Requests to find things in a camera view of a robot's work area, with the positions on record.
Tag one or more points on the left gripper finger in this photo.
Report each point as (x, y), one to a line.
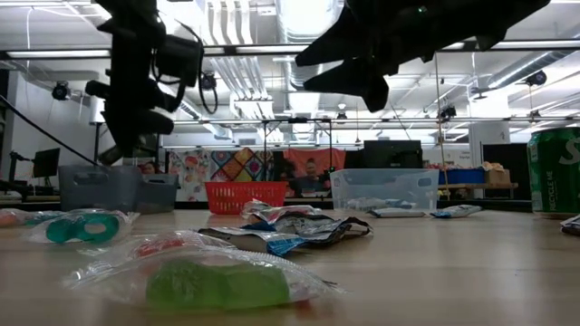
(131, 131)
(164, 122)

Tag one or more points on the colourful patchwork quilt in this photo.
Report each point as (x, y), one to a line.
(240, 165)

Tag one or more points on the wooden background table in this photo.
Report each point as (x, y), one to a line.
(476, 185)

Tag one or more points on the black metal rack frame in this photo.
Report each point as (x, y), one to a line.
(265, 136)

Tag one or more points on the green gummy candy packet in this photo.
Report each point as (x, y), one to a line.
(217, 285)

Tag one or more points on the red plastic basket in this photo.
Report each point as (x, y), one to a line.
(244, 199)

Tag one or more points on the white pillar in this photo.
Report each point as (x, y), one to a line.
(489, 145)

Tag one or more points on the clear plastic bin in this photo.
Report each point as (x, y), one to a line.
(385, 183)

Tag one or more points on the silver ceiling air duct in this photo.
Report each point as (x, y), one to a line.
(290, 27)

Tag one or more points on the orange gummy candy packet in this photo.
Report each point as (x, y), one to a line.
(9, 218)

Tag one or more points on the blue storage bin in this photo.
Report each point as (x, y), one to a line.
(462, 176)

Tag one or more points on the teal gummy candy packet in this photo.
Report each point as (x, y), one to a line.
(63, 231)
(43, 218)

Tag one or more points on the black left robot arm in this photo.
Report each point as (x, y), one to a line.
(131, 16)

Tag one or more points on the black panel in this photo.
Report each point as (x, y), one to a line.
(516, 163)

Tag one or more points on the brown zero sugar Hershey's bar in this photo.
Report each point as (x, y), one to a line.
(299, 228)

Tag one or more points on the grey plastic bin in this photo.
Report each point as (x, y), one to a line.
(99, 190)

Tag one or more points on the brown silver candy wrapper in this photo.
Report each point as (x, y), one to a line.
(572, 225)

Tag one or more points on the floral printed cloth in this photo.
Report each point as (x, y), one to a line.
(190, 169)

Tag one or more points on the red gummy candy packet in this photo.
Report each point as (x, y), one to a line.
(158, 246)
(272, 210)

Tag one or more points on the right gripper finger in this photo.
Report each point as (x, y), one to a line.
(340, 45)
(358, 83)

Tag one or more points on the black ceiling mounted camera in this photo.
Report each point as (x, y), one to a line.
(447, 113)
(209, 82)
(537, 78)
(60, 92)

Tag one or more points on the cardboard box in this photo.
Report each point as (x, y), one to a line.
(498, 176)

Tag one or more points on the black computer monitor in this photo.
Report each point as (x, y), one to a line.
(45, 162)

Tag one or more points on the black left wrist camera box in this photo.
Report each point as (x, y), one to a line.
(179, 61)

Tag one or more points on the orange cloth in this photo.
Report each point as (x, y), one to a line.
(335, 158)

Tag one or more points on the person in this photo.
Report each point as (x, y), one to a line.
(148, 168)
(310, 181)

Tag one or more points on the green soda can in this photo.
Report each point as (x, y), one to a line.
(555, 172)

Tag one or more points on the thin hanging rod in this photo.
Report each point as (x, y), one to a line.
(442, 163)

